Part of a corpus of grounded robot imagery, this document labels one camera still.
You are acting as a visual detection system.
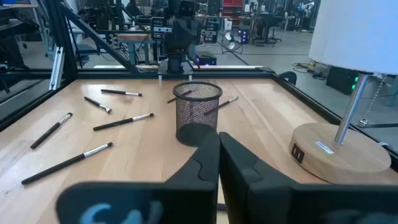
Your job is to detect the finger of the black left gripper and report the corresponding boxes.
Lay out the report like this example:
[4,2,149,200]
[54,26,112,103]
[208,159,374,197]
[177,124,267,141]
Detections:
[185,19,201,52]
[166,19,187,52]

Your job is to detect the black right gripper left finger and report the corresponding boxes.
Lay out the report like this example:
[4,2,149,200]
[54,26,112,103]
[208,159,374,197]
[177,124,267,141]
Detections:
[55,130,221,224]

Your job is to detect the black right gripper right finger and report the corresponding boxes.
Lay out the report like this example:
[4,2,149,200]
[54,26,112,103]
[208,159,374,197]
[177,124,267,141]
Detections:
[219,131,398,224]

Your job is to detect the thin black makeup brush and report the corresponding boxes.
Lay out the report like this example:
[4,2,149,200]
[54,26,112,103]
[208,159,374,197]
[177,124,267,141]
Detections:
[203,95,239,117]
[167,90,193,105]

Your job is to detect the black makeup brush silver ferrule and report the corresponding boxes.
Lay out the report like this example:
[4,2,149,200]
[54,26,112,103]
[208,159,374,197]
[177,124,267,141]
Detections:
[29,112,74,150]
[100,88,143,97]
[21,141,114,186]
[93,112,155,132]

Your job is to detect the black fan makeup brush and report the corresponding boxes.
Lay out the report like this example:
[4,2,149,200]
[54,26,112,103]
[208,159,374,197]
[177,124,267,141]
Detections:
[83,96,113,114]

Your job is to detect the black box blue light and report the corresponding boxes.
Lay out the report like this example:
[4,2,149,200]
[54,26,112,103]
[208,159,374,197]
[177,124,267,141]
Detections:
[195,51,218,67]

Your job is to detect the wooden top workbench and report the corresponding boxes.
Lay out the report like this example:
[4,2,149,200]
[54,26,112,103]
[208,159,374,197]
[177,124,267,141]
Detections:
[117,32,157,65]

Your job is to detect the person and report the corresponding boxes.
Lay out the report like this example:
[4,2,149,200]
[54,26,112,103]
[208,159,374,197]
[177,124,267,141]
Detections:
[125,0,144,18]

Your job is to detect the black floor fan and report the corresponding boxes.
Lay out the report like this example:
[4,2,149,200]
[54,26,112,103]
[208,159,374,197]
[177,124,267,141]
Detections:
[221,30,244,54]

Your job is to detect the red cabinet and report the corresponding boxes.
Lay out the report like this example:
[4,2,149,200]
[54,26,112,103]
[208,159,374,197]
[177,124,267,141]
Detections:
[221,0,245,17]

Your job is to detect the black device blue lights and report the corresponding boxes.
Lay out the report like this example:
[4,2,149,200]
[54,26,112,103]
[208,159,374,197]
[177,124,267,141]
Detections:
[237,27,250,45]

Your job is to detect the white shade wooden base lamp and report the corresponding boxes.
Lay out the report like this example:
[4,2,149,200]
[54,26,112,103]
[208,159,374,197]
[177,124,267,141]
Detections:
[289,0,398,185]

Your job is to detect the black mesh pen cup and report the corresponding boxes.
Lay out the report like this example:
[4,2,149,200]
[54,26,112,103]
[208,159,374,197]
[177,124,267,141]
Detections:
[172,81,223,147]

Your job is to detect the black box green lights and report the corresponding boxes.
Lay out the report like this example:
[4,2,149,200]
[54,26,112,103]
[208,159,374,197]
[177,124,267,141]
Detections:
[325,65,360,96]

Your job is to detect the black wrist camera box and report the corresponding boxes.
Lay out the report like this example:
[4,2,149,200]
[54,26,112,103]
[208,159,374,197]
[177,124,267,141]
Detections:
[177,0,198,18]

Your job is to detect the black aluminium table frame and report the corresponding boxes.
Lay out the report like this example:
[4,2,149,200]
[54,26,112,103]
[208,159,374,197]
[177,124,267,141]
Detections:
[0,0,398,172]

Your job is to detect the black frame clamp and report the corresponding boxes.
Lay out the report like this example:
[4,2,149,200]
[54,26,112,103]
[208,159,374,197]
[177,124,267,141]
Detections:
[277,70,298,86]

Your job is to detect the silver frame bracket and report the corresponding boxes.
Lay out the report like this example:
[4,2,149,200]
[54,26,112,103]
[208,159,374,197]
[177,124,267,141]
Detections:
[49,46,65,91]

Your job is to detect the floor cables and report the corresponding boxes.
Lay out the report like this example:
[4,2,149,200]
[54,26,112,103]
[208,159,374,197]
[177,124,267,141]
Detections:
[291,61,328,81]

